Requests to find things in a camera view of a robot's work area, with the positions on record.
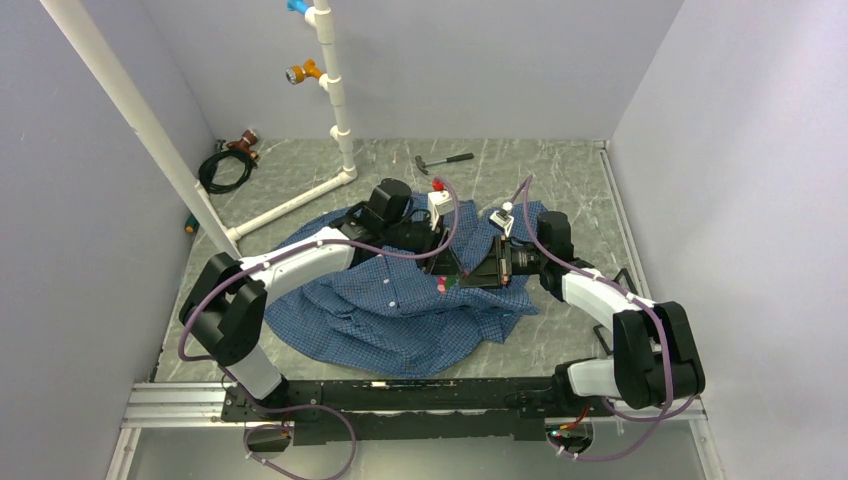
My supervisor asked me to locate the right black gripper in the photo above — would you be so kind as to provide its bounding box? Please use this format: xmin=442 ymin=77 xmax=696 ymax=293
xmin=460 ymin=235 xmax=547 ymax=289

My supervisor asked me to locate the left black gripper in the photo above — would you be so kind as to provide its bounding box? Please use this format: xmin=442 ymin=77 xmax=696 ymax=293
xmin=383 ymin=211 xmax=464 ymax=279

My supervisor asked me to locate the pink flower brooch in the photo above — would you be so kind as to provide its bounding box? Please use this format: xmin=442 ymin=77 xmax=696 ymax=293
xmin=437 ymin=272 xmax=468 ymax=294

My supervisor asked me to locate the blue checkered shirt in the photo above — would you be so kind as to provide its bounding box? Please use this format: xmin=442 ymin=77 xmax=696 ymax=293
xmin=263 ymin=193 xmax=551 ymax=380

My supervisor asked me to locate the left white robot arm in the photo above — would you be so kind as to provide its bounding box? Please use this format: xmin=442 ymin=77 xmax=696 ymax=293
xmin=178 ymin=178 xmax=462 ymax=420

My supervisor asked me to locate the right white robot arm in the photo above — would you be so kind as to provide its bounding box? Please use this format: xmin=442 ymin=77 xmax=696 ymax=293
xmin=459 ymin=211 xmax=706 ymax=415

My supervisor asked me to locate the green orange screwdriver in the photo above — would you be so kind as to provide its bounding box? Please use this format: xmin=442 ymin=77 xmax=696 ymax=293
xmin=184 ymin=215 xmax=199 ymax=234

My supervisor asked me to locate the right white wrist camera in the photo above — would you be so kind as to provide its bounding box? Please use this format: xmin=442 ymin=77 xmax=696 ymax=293
xmin=489 ymin=207 xmax=514 ymax=239

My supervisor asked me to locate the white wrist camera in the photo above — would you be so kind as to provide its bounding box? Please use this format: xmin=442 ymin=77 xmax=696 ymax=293
xmin=489 ymin=207 xmax=514 ymax=239
xmin=427 ymin=190 xmax=457 ymax=231

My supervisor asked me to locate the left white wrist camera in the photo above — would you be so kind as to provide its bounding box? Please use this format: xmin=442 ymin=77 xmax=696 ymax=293
xmin=427 ymin=190 xmax=457 ymax=231

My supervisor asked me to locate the black handled hammer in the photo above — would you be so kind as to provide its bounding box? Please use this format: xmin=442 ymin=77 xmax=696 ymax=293
xmin=414 ymin=153 xmax=475 ymax=175

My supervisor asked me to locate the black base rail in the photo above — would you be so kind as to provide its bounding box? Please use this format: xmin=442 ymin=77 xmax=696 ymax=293
xmin=221 ymin=376 xmax=611 ymax=446

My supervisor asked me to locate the orange hose nozzle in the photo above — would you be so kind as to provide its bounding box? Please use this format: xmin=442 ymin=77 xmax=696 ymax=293
xmin=285 ymin=59 xmax=324 ymax=85

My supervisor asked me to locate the coiled black hose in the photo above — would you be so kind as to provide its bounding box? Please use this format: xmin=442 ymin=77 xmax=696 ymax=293
xmin=197 ymin=149 xmax=256 ymax=196

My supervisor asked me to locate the blue hose nozzle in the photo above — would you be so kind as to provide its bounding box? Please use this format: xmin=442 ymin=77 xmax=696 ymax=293
xmin=286 ymin=0 xmax=310 ymax=16

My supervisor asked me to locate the white PVC pipe frame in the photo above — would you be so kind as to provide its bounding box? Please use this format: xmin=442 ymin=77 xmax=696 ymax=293
xmin=41 ymin=0 xmax=358 ymax=258

